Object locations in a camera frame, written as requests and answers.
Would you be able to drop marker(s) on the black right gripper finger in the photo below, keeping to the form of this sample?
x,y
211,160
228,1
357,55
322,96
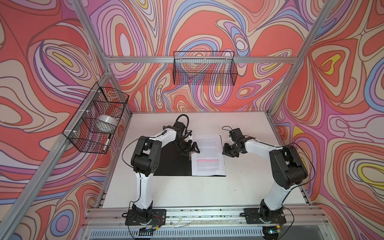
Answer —
x,y
226,149
235,154

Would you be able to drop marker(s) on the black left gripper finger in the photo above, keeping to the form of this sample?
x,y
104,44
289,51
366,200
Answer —
x,y
185,152
195,148

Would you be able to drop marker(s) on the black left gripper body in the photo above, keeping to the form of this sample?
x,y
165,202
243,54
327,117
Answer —
x,y
183,145

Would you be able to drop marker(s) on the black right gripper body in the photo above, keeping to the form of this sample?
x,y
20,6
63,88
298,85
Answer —
x,y
233,147

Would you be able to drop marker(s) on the white and black file folder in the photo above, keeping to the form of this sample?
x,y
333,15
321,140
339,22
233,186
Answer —
x,y
172,163

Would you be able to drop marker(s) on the printed paper sheets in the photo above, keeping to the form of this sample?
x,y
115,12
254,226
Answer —
x,y
210,161

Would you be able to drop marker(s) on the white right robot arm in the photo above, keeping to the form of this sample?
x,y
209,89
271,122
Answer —
x,y
288,170

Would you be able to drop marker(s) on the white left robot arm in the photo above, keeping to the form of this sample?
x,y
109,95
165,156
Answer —
x,y
146,160

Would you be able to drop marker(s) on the silver tape roll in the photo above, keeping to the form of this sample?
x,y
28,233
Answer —
x,y
107,119

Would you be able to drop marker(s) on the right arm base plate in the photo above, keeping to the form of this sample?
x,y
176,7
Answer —
x,y
264,216

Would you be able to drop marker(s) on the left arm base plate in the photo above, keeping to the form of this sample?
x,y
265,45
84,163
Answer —
x,y
138,217

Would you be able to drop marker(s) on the black wire basket rear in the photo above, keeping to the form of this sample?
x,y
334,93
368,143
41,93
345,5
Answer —
x,y
204,68

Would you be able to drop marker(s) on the black wire basket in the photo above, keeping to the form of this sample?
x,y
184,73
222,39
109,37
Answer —
x,y
204,68
86,133

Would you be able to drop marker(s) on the aluminium front rail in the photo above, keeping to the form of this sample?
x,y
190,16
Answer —
x,y
305,222

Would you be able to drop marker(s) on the black wire basket left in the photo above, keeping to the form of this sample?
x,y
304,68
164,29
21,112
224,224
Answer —
x,y
86,133

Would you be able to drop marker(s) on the aluminium frame post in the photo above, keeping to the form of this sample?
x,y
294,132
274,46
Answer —
x,y
108,76

